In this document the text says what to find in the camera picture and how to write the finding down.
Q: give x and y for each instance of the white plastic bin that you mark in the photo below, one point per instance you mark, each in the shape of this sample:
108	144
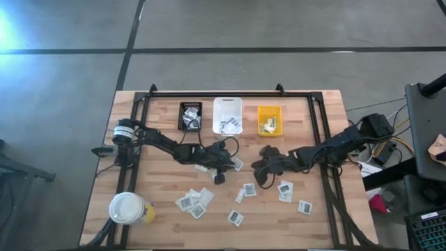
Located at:
228	104

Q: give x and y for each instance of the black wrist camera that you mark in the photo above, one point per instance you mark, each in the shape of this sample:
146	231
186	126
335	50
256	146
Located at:
219	179
261	176

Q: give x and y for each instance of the brown cardboard piece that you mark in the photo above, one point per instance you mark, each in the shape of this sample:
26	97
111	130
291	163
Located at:
438	148

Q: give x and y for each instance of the disinfecting wipes canister yellow label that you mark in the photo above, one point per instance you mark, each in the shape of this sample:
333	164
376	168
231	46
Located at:
127	208

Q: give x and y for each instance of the black aluminium table frame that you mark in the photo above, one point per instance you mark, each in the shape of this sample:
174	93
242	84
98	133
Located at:
226	94

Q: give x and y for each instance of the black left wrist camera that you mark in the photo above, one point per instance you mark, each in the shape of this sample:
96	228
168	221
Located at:
219	179

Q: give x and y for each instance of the backlit black keyboard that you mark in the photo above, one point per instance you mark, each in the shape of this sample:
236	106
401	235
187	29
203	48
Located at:
428	231

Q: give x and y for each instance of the red plastic object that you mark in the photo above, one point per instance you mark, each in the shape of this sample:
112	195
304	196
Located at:
378	205

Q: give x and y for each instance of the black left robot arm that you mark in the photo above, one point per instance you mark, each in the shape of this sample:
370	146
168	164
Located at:
160	141

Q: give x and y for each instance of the black slotted plastic basket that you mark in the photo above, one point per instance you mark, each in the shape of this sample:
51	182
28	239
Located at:
180	115

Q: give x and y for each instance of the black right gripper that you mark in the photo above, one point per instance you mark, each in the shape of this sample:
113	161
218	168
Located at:
278	161

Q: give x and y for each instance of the white paper box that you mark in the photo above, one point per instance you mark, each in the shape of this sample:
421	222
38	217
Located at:
369	169

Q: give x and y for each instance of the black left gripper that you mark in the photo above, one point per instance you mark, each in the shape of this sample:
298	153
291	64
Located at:
217	157

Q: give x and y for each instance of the black round pole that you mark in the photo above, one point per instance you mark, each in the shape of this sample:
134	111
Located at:
433	87

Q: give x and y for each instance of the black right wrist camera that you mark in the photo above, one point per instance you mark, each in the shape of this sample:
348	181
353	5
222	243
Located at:
261	176

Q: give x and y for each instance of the dark grey side table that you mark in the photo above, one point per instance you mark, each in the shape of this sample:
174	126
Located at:
425	132

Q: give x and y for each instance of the plain white gauze packet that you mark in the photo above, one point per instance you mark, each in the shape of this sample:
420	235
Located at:
206	197

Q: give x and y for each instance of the blue-striped bandage packet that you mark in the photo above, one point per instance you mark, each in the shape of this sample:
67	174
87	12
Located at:
223	124
234	122

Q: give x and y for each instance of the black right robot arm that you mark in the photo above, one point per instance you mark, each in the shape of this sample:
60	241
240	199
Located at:
334	144

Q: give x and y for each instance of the black metal stand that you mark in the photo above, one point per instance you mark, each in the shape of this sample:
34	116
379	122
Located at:
21	171

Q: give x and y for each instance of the black power adapter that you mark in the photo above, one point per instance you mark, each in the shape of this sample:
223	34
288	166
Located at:
383	157

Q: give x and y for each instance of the yellow slotted plastic basket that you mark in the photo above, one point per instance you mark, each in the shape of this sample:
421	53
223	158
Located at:
268	111

